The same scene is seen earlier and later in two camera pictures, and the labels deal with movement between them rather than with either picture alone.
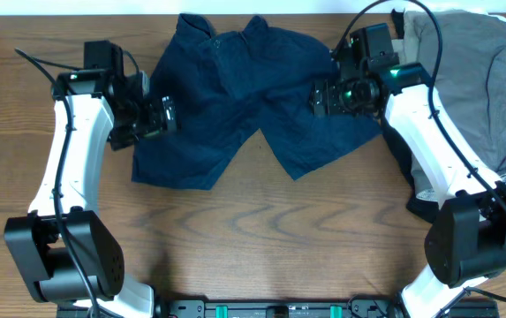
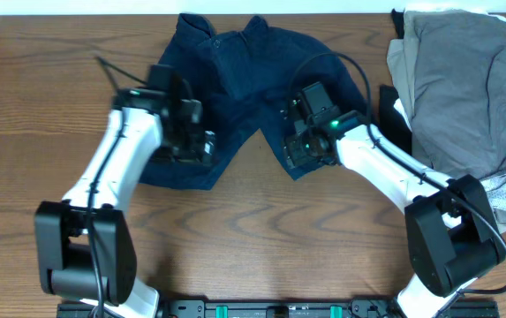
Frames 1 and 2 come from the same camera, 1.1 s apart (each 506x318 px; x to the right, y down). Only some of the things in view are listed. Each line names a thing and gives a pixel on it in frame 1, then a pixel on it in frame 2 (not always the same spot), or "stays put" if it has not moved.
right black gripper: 325,91 -> 293,156
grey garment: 484,79 stays put
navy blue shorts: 229,87 stays put
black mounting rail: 290,307 stays put
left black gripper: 155,124 -> 192,152
